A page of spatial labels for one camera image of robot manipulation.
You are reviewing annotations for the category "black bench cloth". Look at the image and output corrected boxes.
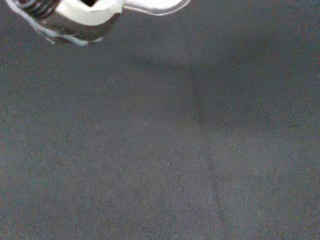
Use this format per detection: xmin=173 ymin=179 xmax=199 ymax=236
xmin=0 ymin=0 xmax=320 ymax=240

